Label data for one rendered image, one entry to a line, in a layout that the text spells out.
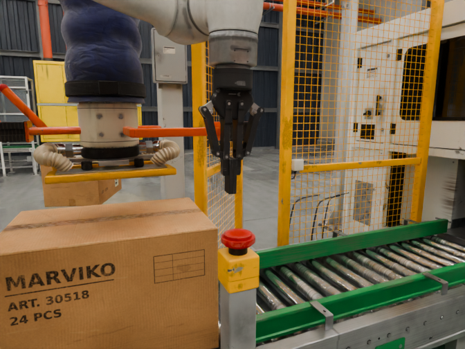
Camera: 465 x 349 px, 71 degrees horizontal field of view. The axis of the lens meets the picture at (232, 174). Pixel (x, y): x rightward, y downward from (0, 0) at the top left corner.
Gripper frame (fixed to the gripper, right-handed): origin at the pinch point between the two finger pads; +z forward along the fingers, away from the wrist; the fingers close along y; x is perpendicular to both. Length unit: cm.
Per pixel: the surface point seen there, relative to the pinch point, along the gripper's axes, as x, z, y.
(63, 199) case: 199, 57, -59
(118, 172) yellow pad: 33.0, 4.9, -20.8
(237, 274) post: -5.5, 18.7, -0.1
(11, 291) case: 27, 33, -47
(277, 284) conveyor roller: 56, 64, 43
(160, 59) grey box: 140, -38, 6
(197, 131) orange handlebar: 21.6, -6.8, -1.4
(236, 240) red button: -4.4, 12.0, 0.0
